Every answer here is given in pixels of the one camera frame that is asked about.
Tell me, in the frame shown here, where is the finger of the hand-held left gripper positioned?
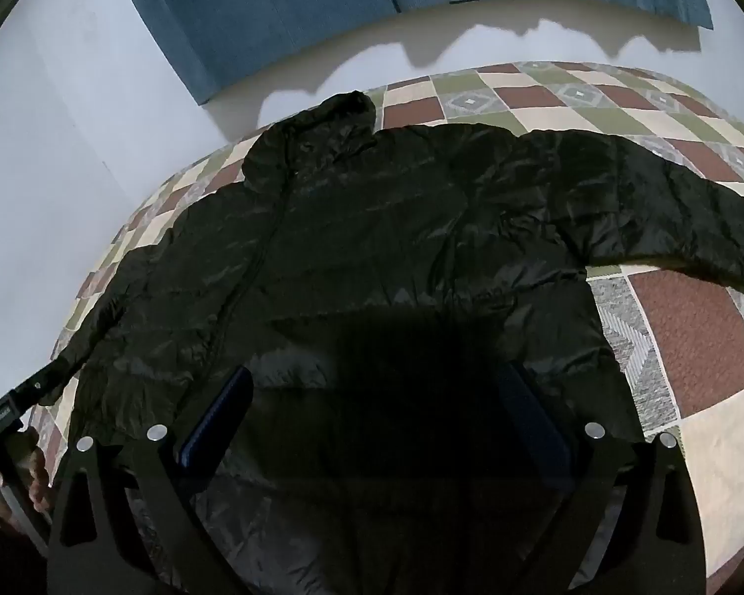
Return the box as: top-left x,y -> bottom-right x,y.
13,360 -> 69,409

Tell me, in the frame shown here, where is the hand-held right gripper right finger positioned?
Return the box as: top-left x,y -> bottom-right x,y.
497,359 -> 708,595

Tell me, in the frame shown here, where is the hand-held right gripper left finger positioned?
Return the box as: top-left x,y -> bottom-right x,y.
48,364 -> 254,595

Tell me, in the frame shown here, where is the black puffer jacket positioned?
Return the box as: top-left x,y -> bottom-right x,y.
37,92 -> 744,595

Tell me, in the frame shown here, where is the person's left hand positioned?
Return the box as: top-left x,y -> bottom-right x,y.
0,427 -> 57,515

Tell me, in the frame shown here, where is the checkered bedspread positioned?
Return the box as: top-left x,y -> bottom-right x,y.
34,60 -> 744,577

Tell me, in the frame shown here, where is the blue curtain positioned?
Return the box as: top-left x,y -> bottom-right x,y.
108,0 -> 714,105

